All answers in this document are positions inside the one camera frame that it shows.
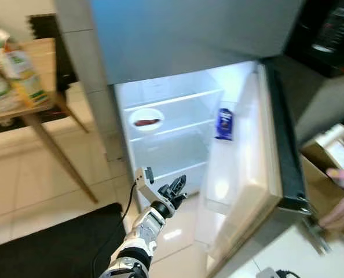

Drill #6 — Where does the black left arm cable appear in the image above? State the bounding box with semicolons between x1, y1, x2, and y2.
90;181;139;278

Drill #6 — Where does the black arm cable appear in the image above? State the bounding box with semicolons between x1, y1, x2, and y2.
275;269;301;278
90;181;139;278

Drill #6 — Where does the grey two-door fridge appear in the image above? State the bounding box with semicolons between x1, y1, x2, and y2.
88;0;313;278

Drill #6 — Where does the dark red sausage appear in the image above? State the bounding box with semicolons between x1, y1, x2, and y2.
133;118;162;127

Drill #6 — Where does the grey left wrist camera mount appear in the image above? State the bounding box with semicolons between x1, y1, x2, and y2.
134;166;162;204

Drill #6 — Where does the black foam mat panel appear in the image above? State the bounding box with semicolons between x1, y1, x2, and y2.
26;14;81;96

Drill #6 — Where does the open cardboard box white insert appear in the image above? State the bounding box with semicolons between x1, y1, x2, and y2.
301;123;344;174

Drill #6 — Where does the black top kitchen counter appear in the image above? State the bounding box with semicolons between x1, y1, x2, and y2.
273;0;344;148

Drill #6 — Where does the green yellow juice carton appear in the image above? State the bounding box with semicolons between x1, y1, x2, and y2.
1;49;49;108

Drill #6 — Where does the purple chocolate bar pack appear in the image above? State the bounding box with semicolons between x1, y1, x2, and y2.
214;107;236;141

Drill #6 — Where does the grey fridge freezer door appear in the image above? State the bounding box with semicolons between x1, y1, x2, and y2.
89;0;309;87

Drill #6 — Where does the large printed cardboard box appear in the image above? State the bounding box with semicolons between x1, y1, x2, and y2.
298;152;344;235

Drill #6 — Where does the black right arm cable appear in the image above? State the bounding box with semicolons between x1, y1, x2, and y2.
275;269;301;278

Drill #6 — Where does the glass fridge shelf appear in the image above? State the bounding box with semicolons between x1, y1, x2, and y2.
121;88;225;112
127;118;220;144

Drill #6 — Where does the clear sport water bottle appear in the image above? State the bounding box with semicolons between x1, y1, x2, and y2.
310;0;344;54

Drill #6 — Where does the pink plastic hanger bundle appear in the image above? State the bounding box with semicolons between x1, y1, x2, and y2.
319;167;344;233

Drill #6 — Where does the black floor mat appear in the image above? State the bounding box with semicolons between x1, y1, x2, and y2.
0;202;130;278

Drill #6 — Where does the light wooden dining table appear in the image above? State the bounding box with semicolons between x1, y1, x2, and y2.
0;37;99;204

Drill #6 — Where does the small white round plate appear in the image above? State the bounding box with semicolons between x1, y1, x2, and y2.
128;107;166;132

